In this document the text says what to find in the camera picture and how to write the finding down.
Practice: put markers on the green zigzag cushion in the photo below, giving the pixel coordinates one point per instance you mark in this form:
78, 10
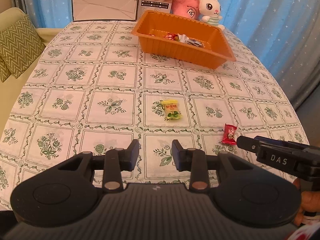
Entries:
20, 46

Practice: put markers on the red cartoon candy packet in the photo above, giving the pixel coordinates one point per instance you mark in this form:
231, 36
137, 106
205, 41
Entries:
229, 135

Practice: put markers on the floral checked tablecloth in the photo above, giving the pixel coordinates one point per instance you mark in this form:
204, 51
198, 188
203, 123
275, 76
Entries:
94, 89

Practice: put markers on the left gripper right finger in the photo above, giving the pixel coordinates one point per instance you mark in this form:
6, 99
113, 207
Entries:
194, 161

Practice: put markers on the blue star curtain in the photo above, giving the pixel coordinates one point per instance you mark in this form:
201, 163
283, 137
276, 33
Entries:
283, 34

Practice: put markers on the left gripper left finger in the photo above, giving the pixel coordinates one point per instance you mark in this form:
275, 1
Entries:
116, 161

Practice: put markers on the pink starfish plush toy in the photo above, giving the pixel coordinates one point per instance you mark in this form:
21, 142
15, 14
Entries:
186, 8

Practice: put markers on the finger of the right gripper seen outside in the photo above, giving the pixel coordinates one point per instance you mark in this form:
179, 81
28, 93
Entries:
248, 144

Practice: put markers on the person's right hand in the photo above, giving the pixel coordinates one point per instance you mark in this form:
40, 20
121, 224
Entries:
310, 203

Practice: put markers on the orange plastic tray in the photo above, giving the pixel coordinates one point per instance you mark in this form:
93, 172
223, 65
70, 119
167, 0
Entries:
153, 26

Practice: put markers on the shiny red candy wrapper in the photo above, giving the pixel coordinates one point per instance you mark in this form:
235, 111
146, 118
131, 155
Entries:
172, 36

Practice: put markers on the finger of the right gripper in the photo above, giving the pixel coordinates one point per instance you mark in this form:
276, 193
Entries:
282, 143

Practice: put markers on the white and green carton box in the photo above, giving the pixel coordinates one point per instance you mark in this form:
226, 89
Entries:
114, 10

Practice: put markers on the yellow green candy packet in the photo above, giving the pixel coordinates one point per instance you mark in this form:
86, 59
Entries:
171, 109

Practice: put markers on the white bunny plush toy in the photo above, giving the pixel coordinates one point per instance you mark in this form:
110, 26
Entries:
210, 11

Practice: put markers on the clear mixed nuts packet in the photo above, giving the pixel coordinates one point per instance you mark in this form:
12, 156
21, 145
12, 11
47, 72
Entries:
194, 43

